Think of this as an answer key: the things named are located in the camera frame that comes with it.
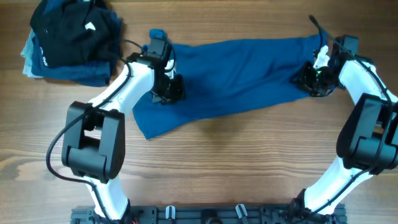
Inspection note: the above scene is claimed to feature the navy folded shirt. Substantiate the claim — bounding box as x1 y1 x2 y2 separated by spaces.
32 1 122 86

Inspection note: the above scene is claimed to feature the left black cable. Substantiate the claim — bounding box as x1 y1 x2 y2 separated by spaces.
45 39 147 224

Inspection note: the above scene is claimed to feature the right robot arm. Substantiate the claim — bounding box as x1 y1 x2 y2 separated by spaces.
287 35 397 223

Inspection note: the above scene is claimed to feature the left white rail clip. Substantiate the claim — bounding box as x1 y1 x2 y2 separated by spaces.
165 205 176 220

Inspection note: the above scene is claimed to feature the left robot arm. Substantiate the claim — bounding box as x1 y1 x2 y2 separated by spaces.
62 38 184 223

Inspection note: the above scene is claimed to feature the black cable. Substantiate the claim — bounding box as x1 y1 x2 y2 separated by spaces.
45 39 147 224
308 14 394 215

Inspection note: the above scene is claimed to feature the light grey folded shirt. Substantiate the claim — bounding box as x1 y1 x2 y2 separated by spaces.
21 29 42 78

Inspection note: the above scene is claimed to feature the blue t-shirt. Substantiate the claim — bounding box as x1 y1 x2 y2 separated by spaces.
132 34 328 139

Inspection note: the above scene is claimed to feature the black folded shirt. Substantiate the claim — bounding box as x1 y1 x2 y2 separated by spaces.
30 1 114 68

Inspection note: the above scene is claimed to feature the right black cable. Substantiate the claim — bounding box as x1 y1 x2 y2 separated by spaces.
308 14 394 215

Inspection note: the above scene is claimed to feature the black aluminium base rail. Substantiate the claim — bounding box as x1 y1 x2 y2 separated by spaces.
70 204 348 224

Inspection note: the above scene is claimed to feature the right white rail clip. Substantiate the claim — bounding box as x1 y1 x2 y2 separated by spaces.
235 203 248 219

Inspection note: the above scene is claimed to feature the white rail clip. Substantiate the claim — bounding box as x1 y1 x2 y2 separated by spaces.
235 203 248 219
165 205 176 220

